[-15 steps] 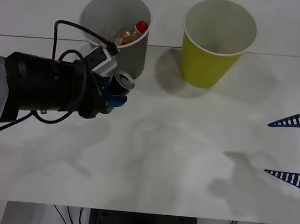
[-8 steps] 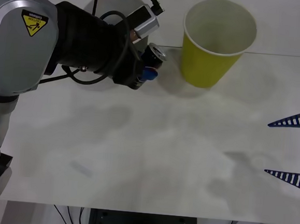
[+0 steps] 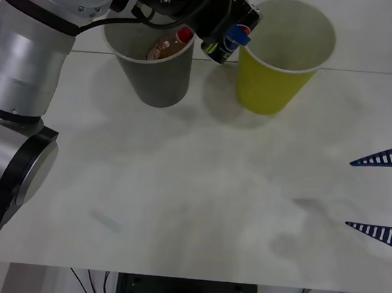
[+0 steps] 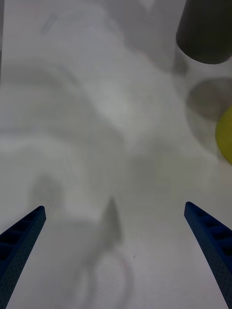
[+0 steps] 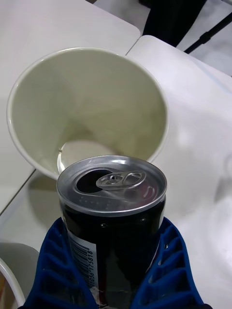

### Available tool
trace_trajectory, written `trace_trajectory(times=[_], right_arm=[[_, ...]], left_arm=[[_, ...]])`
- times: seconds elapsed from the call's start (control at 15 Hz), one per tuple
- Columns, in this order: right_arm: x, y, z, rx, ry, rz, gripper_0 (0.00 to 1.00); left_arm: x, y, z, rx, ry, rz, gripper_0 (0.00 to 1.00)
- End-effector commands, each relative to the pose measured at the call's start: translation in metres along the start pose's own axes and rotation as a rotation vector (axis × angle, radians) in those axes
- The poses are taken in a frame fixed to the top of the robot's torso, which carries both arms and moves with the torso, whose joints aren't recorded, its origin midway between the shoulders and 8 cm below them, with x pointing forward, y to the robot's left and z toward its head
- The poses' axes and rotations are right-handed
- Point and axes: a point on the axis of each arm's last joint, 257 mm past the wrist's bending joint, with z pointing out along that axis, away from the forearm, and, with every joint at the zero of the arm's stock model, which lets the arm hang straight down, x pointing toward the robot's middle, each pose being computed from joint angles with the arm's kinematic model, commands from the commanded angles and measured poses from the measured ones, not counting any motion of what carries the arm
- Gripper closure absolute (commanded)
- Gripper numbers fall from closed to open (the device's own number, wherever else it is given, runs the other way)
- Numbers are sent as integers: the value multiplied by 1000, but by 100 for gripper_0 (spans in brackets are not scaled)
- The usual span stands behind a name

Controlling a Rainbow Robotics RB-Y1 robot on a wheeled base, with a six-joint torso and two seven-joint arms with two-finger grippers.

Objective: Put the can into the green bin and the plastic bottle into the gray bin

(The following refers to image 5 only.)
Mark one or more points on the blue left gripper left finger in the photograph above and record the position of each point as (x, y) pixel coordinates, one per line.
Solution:
(55, 277)

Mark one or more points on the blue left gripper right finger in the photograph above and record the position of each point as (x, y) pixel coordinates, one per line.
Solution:
(169, 277)

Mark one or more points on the black drink can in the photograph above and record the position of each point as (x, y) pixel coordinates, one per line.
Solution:
(116, 241)

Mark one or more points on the grey plastic bin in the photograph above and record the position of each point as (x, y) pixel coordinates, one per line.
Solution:
(21, 260)

